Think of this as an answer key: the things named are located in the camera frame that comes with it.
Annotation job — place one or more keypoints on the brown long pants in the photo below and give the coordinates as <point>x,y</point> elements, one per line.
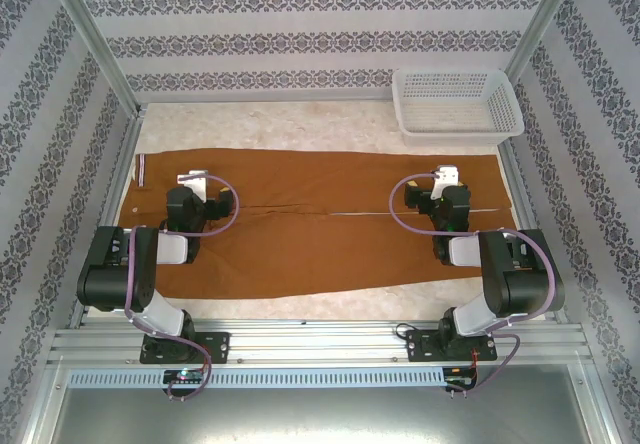
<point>310,244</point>

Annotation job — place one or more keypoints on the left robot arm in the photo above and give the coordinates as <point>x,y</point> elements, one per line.
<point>115,274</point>

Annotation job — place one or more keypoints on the white plastic mesh basket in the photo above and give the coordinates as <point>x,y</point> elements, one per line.
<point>452,109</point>

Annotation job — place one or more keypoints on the grey metal sheet panel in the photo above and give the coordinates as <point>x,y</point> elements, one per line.
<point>320,414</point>

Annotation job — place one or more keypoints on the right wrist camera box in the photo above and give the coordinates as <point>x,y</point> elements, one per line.
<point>446,176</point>

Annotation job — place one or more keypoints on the aluminium side rail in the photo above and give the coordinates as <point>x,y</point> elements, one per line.
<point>112,199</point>
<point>515,184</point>

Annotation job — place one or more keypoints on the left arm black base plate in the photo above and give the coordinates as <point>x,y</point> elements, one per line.
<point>217,346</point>

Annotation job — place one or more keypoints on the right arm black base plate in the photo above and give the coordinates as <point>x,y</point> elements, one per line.
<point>422,346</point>

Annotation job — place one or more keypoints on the aluminium mounting rail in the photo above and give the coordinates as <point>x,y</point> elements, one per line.
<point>320,339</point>

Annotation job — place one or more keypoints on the aluminium frame post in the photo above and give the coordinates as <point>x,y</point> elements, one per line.
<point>90,34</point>
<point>545,19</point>

